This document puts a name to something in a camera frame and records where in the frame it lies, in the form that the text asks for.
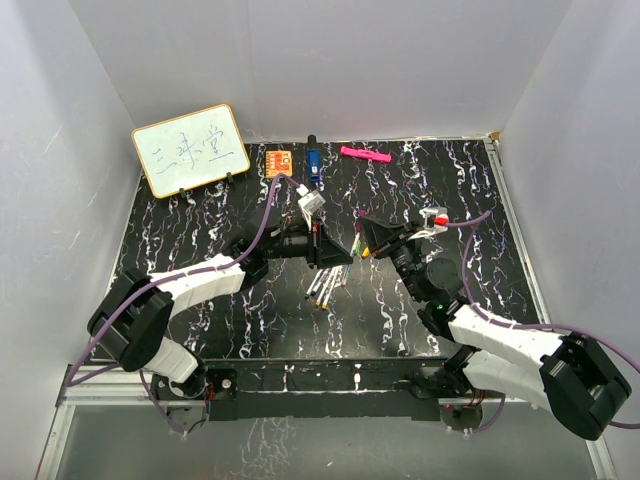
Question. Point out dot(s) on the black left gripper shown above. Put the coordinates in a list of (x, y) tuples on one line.
[(321, 251)]

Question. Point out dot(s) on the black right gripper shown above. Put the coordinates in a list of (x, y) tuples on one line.
[(382, 236)]

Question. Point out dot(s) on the purple white pen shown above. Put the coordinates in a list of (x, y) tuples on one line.
[(354, 253)]

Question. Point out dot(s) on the green white pen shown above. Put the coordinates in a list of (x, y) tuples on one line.
[(312, 289)]

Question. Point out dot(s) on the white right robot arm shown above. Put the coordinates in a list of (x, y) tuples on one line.
[(556, 368)]

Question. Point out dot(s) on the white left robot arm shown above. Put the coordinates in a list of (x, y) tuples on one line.
[(131, 322)]

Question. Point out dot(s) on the yellow tipped white pen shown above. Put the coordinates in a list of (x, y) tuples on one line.
[(319, 299)]

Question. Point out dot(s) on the blue tipped white pen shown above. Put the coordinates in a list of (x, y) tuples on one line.
[(325, 279)]

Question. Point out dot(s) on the orange tipped white pen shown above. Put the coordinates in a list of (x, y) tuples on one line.
[(334, 280)]

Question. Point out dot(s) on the pink plastic clip bar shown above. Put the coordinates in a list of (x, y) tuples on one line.
[(365, 154)]

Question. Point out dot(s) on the blue stapler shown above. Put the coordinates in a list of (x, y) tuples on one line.
[(313, 159)]

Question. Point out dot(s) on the orange small notebook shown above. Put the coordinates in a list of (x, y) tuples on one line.
[(278, 162)]

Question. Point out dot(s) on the small whiteboard with writing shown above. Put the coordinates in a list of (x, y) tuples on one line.
[(190, 150)]

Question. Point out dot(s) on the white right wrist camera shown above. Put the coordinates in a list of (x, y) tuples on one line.
[(435, 219)]

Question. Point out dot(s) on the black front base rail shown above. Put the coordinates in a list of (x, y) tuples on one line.
[(334, 388)]

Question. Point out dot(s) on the aluminium frame rail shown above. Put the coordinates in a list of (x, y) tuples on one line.
[(113, 388)]

